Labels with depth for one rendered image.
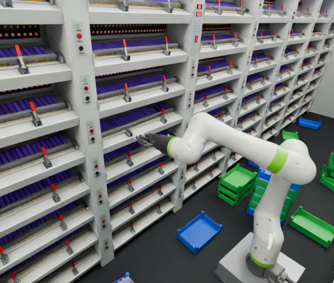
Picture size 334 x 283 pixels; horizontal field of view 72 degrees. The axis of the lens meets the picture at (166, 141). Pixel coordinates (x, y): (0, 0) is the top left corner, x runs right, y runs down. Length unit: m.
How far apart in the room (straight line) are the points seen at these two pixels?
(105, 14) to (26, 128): 0.54
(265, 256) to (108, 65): 1.13
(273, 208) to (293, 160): 0.39
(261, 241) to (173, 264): 0.75
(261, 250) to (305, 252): 0.90
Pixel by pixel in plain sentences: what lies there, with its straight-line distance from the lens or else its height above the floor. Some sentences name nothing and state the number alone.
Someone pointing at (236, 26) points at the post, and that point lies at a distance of 2.07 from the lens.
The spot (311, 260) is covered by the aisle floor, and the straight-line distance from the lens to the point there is 2.13.
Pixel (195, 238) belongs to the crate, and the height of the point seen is 0.00.
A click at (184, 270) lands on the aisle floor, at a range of 1.78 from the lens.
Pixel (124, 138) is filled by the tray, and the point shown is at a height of 0.89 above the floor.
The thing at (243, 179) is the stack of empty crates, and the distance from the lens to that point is 2.30.
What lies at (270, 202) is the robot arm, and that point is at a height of 0.69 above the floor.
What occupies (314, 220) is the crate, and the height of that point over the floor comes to 0.02.
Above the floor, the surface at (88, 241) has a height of 0.30.
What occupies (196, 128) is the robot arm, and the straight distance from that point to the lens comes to 0.95.
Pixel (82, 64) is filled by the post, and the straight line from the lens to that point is 1.02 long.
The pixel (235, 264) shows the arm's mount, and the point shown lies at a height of 0.38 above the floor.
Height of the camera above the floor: 1.52
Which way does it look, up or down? 30 degrees down
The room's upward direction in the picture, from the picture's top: 3 degrees clockwise
